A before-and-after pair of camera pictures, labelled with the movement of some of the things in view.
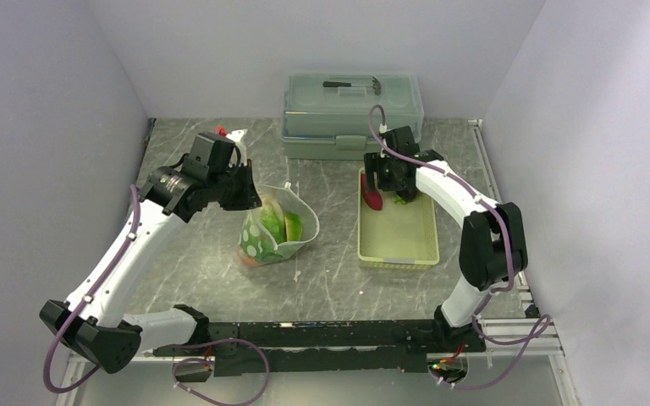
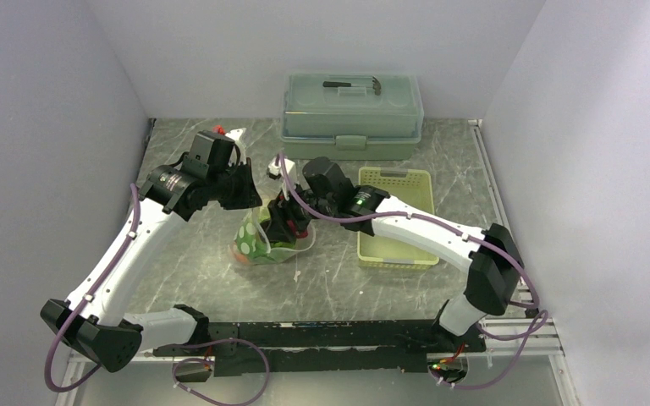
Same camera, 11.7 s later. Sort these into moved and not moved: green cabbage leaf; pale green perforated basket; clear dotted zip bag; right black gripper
Moved: right black gripper
Not moved: green cabbage leaf; pale green perforated basket; clear dotted zip bag
